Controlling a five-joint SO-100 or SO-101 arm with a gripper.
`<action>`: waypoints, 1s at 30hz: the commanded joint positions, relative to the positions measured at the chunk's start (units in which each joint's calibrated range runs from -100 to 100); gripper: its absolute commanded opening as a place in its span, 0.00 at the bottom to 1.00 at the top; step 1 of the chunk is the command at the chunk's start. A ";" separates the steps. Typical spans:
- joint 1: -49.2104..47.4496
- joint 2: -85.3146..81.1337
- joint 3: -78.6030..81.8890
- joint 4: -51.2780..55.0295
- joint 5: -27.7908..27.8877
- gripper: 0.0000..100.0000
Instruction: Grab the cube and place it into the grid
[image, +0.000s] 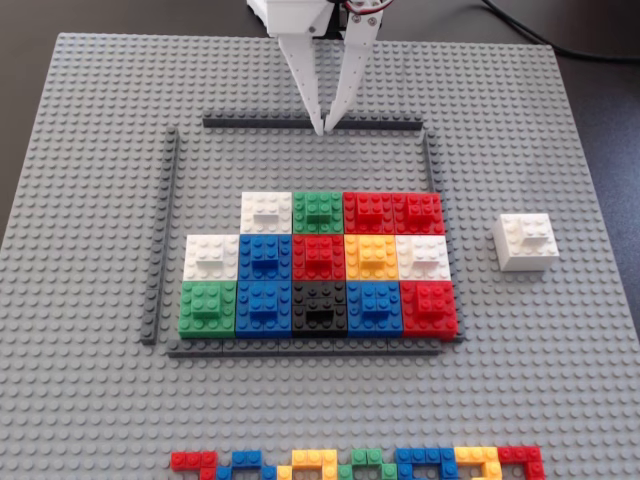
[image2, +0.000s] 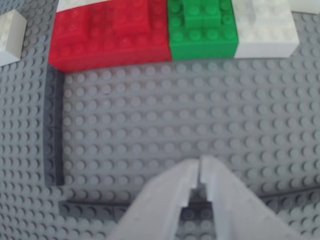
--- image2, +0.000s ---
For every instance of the gray Lego baseplate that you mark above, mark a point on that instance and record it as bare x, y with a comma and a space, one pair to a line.
150, 125

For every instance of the red Lego cube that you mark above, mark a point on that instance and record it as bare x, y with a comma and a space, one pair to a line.
140, 42
75, 45

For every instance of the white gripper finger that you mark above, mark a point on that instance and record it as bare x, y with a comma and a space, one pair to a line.
160, 200
237, 212

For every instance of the white Lego cube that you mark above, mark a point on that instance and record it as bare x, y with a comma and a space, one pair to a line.
307, 5
262, 30
75, 5
10, 37

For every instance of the green Lego cube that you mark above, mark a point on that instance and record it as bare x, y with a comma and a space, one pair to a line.
202, 37

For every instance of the dark gray Lego frame strip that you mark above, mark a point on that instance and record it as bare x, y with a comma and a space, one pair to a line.
53, 125
95, 211

